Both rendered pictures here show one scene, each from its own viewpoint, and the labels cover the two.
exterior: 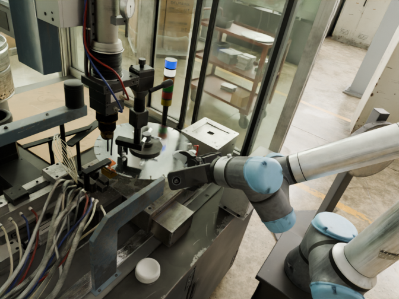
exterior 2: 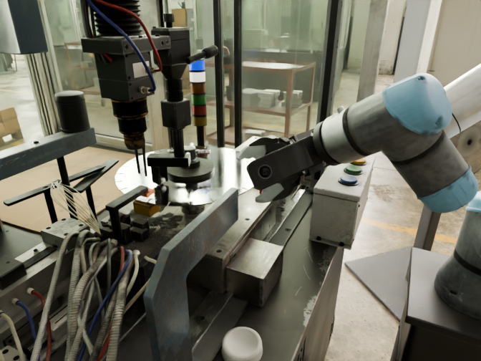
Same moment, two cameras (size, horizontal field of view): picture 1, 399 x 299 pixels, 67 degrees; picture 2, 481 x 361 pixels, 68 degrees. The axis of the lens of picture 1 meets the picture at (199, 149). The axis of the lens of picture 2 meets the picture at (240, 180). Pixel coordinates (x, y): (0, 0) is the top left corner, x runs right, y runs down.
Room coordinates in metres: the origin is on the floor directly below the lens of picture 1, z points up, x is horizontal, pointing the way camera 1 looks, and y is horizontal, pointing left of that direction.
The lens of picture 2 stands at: (0.09, 0.10, 1.28)
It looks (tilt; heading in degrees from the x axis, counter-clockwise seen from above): 25 degrees down; 357
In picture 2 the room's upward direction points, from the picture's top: straight up
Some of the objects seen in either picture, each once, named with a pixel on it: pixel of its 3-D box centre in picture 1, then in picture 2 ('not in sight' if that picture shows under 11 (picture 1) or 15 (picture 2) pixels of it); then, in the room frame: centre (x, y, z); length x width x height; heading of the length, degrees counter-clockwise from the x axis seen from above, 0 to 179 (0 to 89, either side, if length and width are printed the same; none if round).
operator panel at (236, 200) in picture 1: (252, 180); (343, 195); (0.93, -0.23, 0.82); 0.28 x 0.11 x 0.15; 152
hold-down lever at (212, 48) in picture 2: (156, 83); (194, 54); (0.77, 0.15, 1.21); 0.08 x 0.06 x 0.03; 152
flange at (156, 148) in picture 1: (145, 143); (190, 165); (0.83, 0.18, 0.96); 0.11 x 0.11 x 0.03
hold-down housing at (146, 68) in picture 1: (139, 94); (172, 74); (0.76, 0.19, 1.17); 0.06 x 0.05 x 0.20; 143
